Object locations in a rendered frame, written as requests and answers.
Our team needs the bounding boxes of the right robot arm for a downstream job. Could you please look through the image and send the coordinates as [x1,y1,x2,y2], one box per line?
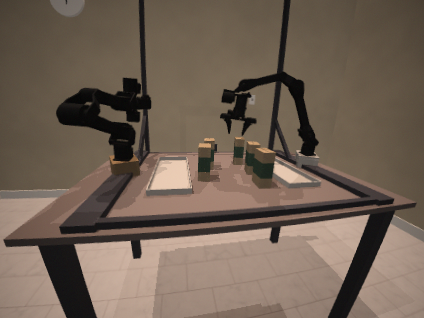
[56,78,151,161]

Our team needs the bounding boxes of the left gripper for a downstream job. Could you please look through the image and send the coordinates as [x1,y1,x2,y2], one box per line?
[220,104,256,136]

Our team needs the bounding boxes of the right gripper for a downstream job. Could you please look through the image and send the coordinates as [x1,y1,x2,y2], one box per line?
[127,83,141,122]

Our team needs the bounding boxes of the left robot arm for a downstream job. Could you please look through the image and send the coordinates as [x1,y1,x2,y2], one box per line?
[221,71,319,156]

